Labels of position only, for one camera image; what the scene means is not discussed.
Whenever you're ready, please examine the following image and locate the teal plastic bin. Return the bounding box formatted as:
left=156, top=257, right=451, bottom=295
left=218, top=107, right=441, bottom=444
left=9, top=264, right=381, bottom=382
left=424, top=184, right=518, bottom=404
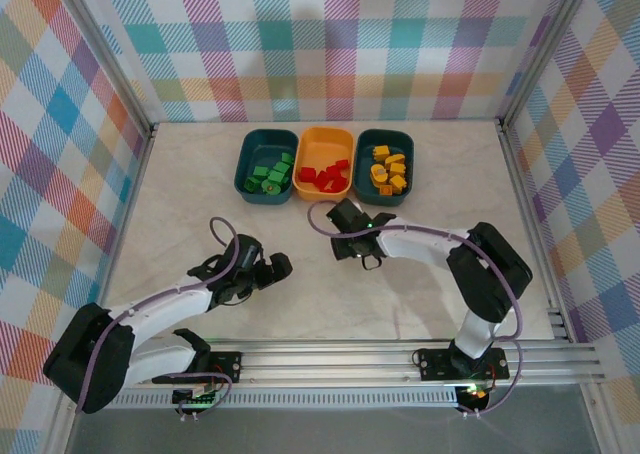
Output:
left=352, top=128, right=416, bottom=208
left=233, top=128, right=300, bottom=206

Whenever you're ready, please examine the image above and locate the orange plastic bin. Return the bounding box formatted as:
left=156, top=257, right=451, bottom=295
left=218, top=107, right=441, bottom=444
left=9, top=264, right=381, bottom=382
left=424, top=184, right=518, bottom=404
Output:
left=292, top=126, right=357, bottom=203

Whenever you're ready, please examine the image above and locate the small circuit board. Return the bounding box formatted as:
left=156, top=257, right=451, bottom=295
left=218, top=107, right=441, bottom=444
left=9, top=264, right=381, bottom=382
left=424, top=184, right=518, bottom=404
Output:
left=457, top=383, right=491, bottom=410
left=172, top=386, right=221, bottom=408

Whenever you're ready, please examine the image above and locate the perforated metal strip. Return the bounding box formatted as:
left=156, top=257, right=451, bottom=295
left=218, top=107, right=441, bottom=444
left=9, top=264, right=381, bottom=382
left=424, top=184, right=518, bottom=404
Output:
left=79, top=392, right=460, bottom=409

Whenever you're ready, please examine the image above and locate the plaid cloth backdrop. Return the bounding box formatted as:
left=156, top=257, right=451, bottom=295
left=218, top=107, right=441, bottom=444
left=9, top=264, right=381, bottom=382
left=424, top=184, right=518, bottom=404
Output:
left=504, top=0, right=640, bottom=454
left=64, top=0, right=581, bottom=124
left=0, top=0, right=151, bottom=454

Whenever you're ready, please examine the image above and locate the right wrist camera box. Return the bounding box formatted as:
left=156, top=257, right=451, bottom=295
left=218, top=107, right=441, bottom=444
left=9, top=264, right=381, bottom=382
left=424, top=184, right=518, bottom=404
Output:
left=326, top=197, right=370, bottom=231

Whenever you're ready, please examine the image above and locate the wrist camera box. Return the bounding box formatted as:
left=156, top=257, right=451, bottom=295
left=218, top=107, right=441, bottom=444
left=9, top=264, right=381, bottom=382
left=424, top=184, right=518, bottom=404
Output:
left=233, top=233, right=265, bottom=271
left=326, top=197, right=370, bottom=231

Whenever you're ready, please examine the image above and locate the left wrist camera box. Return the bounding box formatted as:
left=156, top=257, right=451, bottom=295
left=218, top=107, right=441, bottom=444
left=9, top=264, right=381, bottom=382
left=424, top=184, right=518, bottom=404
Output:
left=233, top=233, right=265, bottom=271

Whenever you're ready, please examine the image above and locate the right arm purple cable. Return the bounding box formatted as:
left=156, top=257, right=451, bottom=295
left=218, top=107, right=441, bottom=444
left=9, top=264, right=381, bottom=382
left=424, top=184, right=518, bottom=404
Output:
left=307, top=201, right=526, bottom=418

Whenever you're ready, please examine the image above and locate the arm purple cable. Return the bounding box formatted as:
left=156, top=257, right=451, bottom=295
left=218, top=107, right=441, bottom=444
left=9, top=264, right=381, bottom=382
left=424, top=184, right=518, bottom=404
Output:
left=307, top=201, right=526, bottom=418
left=74, top=216, right=241, bottom=421

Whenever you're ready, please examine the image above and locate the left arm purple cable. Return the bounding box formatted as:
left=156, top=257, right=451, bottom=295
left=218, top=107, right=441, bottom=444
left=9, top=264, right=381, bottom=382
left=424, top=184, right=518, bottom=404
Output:
left=74, top=216, right=241, bottom=421

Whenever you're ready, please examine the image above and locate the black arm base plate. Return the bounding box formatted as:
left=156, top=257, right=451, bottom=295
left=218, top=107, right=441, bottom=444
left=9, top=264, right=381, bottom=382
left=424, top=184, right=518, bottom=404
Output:
left=151, top=351, right=244, bottom=386
left=417, top=346, right=511, bottom=381

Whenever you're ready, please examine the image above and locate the aluminium mounting rail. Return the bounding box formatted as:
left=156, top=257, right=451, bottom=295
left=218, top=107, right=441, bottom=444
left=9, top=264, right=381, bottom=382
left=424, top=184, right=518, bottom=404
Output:
left=54, top=340, right=601, bottom=390

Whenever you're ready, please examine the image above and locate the aluminium side rail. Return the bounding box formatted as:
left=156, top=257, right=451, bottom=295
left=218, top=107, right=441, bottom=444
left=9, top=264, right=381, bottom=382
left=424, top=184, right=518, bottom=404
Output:
left=87, top=123, right=159, bottom=350
left=497, top=121, right=574, bottom=343

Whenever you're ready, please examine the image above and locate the aluminium frame post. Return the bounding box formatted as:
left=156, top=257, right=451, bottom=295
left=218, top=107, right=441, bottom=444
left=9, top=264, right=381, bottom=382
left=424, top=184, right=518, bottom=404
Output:
left=47, top=0, right=156, bottom=140
left=497, top=0, right=599, bottom=133

